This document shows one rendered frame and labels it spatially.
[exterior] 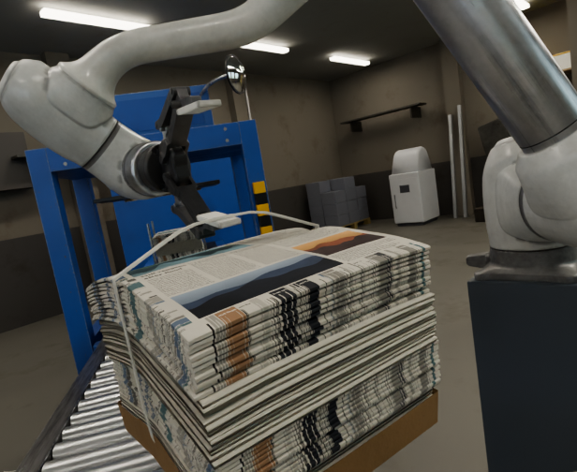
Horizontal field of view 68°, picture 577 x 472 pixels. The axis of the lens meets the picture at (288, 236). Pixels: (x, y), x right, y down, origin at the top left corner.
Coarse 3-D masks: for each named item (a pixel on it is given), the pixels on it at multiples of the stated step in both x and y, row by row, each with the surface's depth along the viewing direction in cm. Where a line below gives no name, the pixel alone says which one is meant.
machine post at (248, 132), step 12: (252, 120) 190; (240, 132) 190; (252, 132) 191; (252, 144) 191; (252, 156) 192; (252, 168) 192; (252, 180) 193; (264, 180) 194; (252, 192) 193; (252, 204) 194; (252, 216) 202
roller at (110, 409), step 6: (96, 408) 103; (102, 408) 103; (108, 408) 103; (114, 408) 103; (72, 414) 102; (78, 414) 102; (84, 414) 102; (90, 414) 102; (96, 414) 102; (102, 414) 102; (108, 414) 102; (114, 414) 102; (72, 420) 101; (78, 420) 101; (84, 420) 101
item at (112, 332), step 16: (96, 288) 56; (96, 304) 59; (112, 304) 51; (112, 320) 51; (112, 336) 57; (112, 352) 60; (128, 368) 54; (128, 384) 56; (128, 400) 58; (144, 416) 52
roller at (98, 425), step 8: (112, 416) 98; (120, 416) 98; (80, 424) 97; (88, 424) 96; (96, 424) 96; (104, 424) 96; (112, 424) 96; (120, 424) 96; (64, 432) 95; (72, 432) 95; (80, 432) 95; (88, 432) 95; (96, 432) 95; (64, 440) 94
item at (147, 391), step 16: (256, 240) 60; (272, 240) 57; (192, 256) 55; (208, 256) 52; (128, 272) 51; (144, 272) 49; (160, 272) 46; (112, 288) 49; (128, 320) 46; (128, 336) 49; (128, 352) 50; (144, 384) 49; (144, 400) 51
